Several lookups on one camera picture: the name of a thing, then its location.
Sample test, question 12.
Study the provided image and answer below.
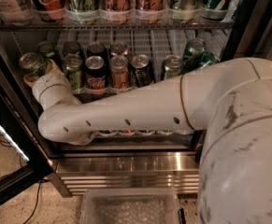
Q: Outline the red Coca-Cola can middle shelf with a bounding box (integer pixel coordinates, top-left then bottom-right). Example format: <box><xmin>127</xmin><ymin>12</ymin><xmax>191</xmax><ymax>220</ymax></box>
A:
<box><xmin>85</xmin><ymin>56</ymin><xmax>107</xmax><ymax>90</ymax></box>

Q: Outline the middle wire shelf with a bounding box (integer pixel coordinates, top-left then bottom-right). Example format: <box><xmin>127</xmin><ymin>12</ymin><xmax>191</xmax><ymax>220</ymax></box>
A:
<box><xmin>73</xmin><ymin>84</ymin><xmax>136</xmax><ymax>104</ymax></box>

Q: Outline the top shelf green LaCroix can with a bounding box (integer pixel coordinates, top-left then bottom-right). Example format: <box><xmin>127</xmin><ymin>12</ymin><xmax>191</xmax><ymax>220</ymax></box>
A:
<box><xmin>65</xmin><ymin>0</ymin><xmax>99</xmax><ymax>24</ymax></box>

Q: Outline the black can middle shelf front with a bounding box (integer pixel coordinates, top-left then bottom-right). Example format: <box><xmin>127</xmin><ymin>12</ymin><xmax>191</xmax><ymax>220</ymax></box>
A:
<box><xmin>131</xmin><ymin>54</ymin><xmax>155</xmax><ymax>87</ymax></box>

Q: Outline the pale green can middle shelf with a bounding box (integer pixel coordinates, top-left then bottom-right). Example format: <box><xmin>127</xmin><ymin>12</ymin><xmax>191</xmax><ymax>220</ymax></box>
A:
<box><xmin>161</xmin><ymin>54</ymin><xmax>182</xmax><ymax>80</ymax></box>

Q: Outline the top shelf pale green can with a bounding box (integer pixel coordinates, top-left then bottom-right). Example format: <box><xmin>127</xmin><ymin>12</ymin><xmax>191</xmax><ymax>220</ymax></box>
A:
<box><xmin>166</xmin><ymin>0</ymin><xmax>200</xmax><ymax>23</ymax></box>

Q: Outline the top shelf orange can left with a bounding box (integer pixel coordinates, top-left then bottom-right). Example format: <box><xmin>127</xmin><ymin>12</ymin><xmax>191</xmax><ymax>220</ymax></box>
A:
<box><xmin>101</xmin><ymin>0</ymin><xmax>132</xmax><ymax>24</ymax></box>

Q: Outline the rear green 7UP can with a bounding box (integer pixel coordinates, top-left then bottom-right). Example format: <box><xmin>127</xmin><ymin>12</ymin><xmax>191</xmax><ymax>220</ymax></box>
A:
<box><xmin>182</xmin><ymin>38</ymin><xmax>206</xmax><ymax>73</ymax></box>

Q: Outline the top shelf 7UP can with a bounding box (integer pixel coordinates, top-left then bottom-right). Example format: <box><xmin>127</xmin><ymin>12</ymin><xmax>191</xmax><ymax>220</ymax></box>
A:
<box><xmin>202</xmin><ymin>0</ymin><xmax>231</xmax><ymax>21</ymax></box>

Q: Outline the open fridge door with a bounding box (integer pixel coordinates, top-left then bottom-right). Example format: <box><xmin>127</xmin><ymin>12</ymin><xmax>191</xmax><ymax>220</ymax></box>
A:
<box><xmin>0</xmin><ymin>94</ymin><xmax>49</xmax><ymax>205</ymax></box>

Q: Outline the black floor cable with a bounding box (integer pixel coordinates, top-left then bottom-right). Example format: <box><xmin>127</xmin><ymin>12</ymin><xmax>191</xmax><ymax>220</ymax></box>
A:
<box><xmin>0</xmin><ymin>179</ymin><xmax>50</xmax><ymax>224</ymax></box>

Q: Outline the steel fridge bottom grille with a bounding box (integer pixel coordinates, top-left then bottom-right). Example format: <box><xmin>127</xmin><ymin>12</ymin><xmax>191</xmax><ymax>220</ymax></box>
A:
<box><xmin>48</xmin><ymin>151</ymin><xmax>199</xmax><ymax>197</ymax></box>

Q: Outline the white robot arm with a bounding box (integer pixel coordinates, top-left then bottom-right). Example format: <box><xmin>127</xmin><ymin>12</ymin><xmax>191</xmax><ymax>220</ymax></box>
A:
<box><xmin>32</xmin><ymin>58</ymin><xmax>272</xmax><ymax>224</ymax></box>

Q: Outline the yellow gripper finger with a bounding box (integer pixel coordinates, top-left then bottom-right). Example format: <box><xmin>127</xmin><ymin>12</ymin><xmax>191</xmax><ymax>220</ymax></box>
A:
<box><xmin>47</xmin><ymin>59</ymin><xmax>62</xmax><ymax>74</ymax></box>
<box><xmin>23</xmin><ymin>75</ymin><xmax>39</xmax><ymax>88</ymax></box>

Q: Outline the orange can middle shelf front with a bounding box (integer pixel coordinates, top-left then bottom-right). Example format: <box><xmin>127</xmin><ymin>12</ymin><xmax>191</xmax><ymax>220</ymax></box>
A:
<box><xmin>110</xmin><ymin>56</ymin><xmax>130</xmax><ymax>90</ymax></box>

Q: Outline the top wire shelf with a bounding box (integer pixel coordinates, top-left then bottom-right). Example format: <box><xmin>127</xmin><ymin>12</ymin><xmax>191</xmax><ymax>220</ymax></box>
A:
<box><xmin>0</xmin><ymin>21</ymin><xmax>234</xmax><ymax>32</ymax></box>

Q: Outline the tilted green 7UP can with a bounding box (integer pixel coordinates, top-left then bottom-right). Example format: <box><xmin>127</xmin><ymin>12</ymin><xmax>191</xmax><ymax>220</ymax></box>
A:
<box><xmin>200</xmin><ymin>52</ymin><xmax>220</xmax><ymax>67</ymax></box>

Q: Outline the top shelf white bottle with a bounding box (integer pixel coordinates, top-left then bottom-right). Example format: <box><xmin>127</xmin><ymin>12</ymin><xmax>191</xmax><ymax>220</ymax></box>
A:
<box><xmin>0</xmin><ymin>0</ymin><xmax>33</xmax><ymax>26</ymax></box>

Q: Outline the rear orange can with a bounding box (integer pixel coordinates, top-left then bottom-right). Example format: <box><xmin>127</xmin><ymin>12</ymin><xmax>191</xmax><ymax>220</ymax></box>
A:
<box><xmin>109</xmin><ymin>41</ymin><xmax>129</xmax><ymax>57</ymax></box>

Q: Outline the wire shelf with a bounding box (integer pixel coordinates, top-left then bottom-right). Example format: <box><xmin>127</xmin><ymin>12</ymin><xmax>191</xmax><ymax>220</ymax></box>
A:
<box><xmin>0</xmin><ymin>21</ymin><xmax>234</xmax><ymax>32</ymax></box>
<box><xmin>73</xmin><ymin>84</ymin><xmax>136</xmax><ymax>104</ymax></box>

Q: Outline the top shelf orange can right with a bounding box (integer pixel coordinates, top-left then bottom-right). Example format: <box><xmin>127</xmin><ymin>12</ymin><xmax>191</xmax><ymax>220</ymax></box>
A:
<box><xmin>136</xmin><ymin>0</ymin><xmax>164</xmax><ymax>23</ymax></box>

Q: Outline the clear plastic bin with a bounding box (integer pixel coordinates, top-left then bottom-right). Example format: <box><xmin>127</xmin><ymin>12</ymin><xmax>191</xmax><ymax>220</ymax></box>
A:
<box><xmin>79</xmin><ymin>188</ymin><xmax>186</xmax><ymax>224</ymax></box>

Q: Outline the rear dark cola can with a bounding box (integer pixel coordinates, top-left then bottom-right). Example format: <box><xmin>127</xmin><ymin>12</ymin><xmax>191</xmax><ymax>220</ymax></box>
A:
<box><xmin>86</xmin><ymin>41</ymin><xmax>108</xmax><ymax>63</ymax></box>

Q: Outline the top shelf Coca-Cola can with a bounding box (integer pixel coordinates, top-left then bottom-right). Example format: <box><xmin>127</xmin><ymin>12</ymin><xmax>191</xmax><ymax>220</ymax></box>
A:
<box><xmin>32</xmin><ymin>0</ymin><xmax>66</xmax><ymax>22</ymax></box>

